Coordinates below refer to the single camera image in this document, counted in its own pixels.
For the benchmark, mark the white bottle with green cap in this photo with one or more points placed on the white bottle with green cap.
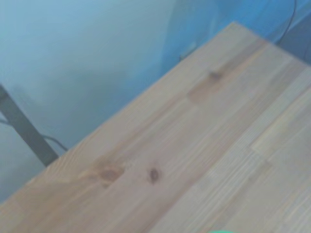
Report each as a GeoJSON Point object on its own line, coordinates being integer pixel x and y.
{"type": "Point", "coordinates": [222, 231]}

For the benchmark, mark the black camera stand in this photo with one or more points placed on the black camera stand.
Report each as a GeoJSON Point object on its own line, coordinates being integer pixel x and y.
{"type": "Point", "coordinates": [22, 123]}

